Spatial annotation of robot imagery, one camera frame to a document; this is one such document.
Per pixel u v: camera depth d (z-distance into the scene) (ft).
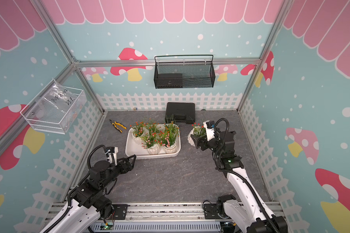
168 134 2.86
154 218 2.40
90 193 1.81
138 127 3.03
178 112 3.80
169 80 2.88
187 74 3.01
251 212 1.36
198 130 2.35
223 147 1.84
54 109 2.38
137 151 3.21
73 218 1.64
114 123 3.66
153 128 3.01
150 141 2.84
